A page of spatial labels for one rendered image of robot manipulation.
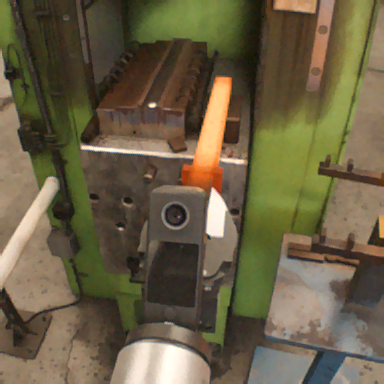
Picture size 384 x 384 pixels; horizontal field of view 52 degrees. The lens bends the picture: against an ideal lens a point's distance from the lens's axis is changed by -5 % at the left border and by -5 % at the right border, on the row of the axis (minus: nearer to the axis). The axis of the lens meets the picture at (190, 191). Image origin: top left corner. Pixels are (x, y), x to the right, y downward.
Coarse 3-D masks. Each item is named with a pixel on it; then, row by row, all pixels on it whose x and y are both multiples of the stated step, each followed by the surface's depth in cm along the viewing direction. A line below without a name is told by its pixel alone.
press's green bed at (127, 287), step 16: (112, 272) 120; (112, 288) 125; (128, 288) 124; (224, 288) 116; (128, 304) 131; (224, 304) 122; (128, 320) 138; (144, 320) 142; (224, 320) 130; (208, 336) 136; (224, 336) 153
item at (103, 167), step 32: (224, 64) 125; (96, 160) 92; (128, 160) 91; (160, 160) 89; (192, 160) 88; (224, 160) 87; (96, 192) 99; (96, 224) 106; (128, 224) 104; (128, 256) 113
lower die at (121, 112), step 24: (144, 48) 118; (168, 48) 113; (192, 48) 115; (144, 72) 103; (192, 72) 102; (120, 96) 95; (144, 96) 90; (168, 96) 92; (192, 96) 98; (120, 120) 91; (144, 120) 90; (168, 120) 89
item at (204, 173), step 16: (224, 80) 71; (224, 96) 65; (208, 112) 60; (224, 112) 60; (208, 128) 56; (208, 144) 53; (208, 160) 50; (192, 176) 46; (208, 176) 46; (208, 192) 44
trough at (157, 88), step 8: (176, 40) 118; (176, 48) 116; (168, 56) 110; (176, 56) 112; (168, 64) 107; (160, 72) 102; (168, 72) 103; (160, 80) 100; (168, 80) 100; (152, 88) 95; (160, 88) 96; (152, 96) 93; (160, 96) 93; (144, 104) 90
